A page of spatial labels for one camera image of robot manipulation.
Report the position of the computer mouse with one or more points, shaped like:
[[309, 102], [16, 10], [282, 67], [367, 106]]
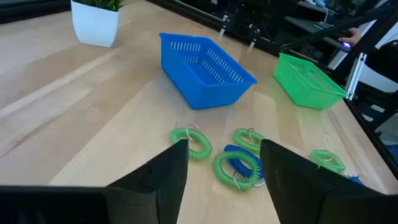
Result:
[[346, 45]]

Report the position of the person's hand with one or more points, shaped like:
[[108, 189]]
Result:
[[353, 37]]

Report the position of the silver aluminium bracket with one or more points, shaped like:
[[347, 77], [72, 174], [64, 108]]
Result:
[[356, 74]]

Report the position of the green plant in white pot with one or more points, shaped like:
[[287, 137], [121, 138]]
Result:
[[93, 28]]

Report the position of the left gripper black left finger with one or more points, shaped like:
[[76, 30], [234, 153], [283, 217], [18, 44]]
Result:
[[161, 186]]

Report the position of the person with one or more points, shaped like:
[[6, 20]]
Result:
[[385, 59]]

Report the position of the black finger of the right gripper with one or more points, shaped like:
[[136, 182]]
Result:
[[223, 28], [253, 39]]

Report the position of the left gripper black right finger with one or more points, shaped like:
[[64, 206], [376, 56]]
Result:
[[295, 193]]

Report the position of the green slotted plastic basket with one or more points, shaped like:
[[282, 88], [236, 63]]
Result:
[[311, 99]]

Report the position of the black camera gantry frame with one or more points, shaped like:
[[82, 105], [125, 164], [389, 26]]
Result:
[[311, 38]]

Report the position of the blue slotted plastic basket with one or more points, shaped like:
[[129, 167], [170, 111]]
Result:
[[205, 93]]

